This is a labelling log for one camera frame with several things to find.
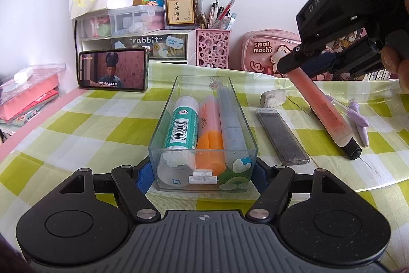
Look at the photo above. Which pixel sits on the pink pencil case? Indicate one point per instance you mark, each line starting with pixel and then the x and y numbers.
pixel 262 52

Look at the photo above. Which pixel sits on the clear purple mechanical pencil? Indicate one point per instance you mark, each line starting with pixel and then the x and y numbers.
pixel 362 137

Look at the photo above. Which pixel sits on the bunch of pens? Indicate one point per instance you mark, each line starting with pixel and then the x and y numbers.
pixel 220 14

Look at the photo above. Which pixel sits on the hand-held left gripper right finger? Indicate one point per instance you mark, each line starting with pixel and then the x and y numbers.
pixel 260 177

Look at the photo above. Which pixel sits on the stack of pink books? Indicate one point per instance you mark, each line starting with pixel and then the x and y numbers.
pixel 28 97

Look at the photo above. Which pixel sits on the clear storage box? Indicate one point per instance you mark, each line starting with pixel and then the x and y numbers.
pixel 137 22
pixel 94 25

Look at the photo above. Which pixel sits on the white drawer organizer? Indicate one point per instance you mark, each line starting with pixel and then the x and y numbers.
pixel 137 44

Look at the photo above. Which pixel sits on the pink highlighter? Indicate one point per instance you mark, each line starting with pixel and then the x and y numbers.
pixel 322 106

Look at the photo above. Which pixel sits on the green white glue stick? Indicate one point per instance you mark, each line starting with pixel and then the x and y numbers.
pixel 180 129

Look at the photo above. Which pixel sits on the small yellow figurine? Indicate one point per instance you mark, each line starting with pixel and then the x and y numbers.
pixel 147 2

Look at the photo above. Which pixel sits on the smartphone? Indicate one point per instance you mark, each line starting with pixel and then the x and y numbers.
pixel 113 70

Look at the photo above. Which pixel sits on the purple pen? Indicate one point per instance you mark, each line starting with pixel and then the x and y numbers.
pixel 360 114

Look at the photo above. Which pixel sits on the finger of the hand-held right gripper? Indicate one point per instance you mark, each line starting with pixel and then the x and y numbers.
pixel 322 63
pixel 289 63

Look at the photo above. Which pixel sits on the white eraser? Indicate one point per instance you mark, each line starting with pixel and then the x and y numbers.
pixel 273 98

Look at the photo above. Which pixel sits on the orange highlighter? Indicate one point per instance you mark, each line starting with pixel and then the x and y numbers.
pixel 209 135

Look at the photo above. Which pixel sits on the green checked tablecloth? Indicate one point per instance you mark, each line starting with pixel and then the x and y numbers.
pixel 96 138

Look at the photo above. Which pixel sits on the pink perforated pen holder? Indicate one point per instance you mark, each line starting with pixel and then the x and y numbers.
pixel 213 49

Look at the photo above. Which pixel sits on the blue highlighter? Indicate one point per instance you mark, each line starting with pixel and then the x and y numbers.
pixel 231 129

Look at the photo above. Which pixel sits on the person's right hand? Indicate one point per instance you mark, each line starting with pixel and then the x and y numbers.
pixel 397 65

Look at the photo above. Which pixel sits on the white charger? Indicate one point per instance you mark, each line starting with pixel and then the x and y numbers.
pixel 22 75

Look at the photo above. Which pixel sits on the clear plastic box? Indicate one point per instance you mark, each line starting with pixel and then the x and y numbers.
pixel 166 138

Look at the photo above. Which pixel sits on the grey plastic case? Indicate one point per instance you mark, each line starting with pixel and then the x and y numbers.
pixel 282 138

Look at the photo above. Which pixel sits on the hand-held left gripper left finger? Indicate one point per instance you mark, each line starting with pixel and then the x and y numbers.
pixel 145 177

